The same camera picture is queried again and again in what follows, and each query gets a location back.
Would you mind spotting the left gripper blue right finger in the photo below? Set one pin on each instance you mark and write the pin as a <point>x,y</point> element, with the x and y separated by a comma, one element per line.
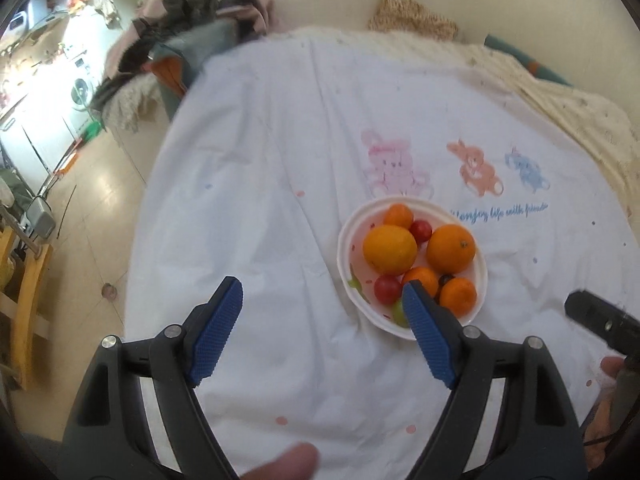
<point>437,332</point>

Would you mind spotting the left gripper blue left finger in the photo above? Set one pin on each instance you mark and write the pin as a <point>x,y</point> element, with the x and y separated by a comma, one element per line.
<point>208,328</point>

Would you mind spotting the medium mandarin orange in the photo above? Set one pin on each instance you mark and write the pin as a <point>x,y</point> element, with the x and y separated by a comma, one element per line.
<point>459,296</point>

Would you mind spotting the small orange kumquat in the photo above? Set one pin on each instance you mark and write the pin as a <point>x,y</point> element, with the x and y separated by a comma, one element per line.
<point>428,279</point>

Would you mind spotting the small mandarin orange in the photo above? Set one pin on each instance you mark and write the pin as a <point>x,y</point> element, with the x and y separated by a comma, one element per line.
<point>399,214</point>

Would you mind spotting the person's right hand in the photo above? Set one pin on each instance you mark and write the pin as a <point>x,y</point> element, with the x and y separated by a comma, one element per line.
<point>600,426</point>

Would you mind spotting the person's left hand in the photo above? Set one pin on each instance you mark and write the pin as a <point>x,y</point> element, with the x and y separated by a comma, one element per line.
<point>298,463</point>

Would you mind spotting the green lime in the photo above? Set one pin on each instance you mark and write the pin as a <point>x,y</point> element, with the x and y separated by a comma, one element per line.
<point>398,314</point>

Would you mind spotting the small red cherry tomato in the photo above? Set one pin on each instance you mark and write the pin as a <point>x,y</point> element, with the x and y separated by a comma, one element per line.
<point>387,290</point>

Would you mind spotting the large orange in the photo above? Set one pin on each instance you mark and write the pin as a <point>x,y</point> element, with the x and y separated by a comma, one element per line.
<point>389,250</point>
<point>450,250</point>

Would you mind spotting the pink strawberry oval plate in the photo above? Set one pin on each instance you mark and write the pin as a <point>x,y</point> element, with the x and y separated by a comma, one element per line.
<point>358,278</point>

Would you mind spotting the large red tomato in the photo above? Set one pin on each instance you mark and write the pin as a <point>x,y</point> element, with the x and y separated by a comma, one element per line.
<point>421,231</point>

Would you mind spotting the wooden yellow chair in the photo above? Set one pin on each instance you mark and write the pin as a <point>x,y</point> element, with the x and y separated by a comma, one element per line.
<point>25,321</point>

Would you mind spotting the white cartoon bed sheet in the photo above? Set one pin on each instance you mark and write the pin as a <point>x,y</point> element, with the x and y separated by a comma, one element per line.
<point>286,165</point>

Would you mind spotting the cream patterned blanket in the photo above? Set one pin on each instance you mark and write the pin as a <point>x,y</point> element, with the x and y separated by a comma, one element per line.
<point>598,125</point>

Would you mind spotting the white washing machine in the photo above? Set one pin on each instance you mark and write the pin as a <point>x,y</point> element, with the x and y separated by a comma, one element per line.
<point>80,87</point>

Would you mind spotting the pile of clothes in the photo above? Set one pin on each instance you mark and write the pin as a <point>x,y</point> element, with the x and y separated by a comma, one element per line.
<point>159,56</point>

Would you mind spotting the beige knitted pillow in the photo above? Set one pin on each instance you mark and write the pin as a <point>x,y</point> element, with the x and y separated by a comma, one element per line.
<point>411,16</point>

